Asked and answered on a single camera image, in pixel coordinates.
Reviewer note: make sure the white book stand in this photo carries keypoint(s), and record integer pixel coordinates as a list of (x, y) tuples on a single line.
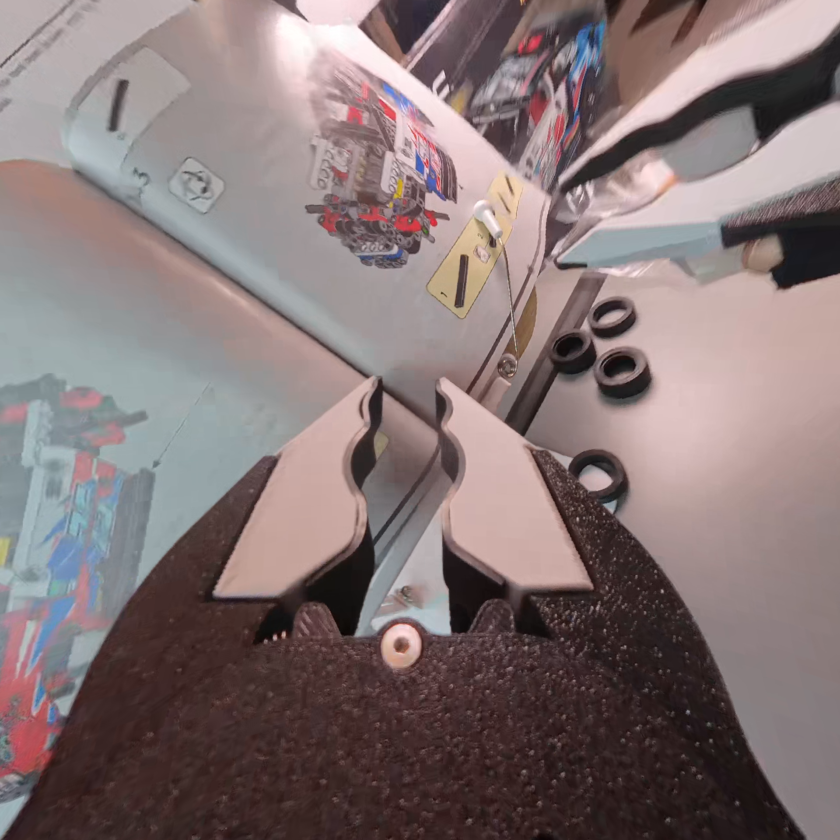
[(505, 365)]

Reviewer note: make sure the toy car set box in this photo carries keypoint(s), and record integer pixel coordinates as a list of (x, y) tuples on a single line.
[(525, 98)]

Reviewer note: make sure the person's right hand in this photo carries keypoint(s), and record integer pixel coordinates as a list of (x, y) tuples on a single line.
[(761, 254)]

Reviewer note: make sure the black toy tire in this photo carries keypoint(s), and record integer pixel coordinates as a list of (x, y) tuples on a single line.
[(581, 463), (563, 359), (600, 326), (607, 384)]

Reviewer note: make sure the toy car instruction booklet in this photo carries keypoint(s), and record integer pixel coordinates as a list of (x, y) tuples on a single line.
[(262, 164)]

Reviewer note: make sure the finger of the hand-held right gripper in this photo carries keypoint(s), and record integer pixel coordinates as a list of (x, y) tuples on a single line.
[(656, 226), (722, 72)]

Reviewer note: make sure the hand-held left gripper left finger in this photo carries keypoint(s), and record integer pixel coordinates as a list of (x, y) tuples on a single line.
[(295, 525)]

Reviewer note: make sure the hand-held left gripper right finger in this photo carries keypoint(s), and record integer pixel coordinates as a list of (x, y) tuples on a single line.
[(512, 525)]

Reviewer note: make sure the grey desk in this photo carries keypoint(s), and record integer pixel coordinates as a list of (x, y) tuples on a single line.
[(722, 459)]

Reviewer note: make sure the clear plastic bag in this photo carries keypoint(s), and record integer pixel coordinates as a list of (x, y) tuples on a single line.
[(590, 203)]

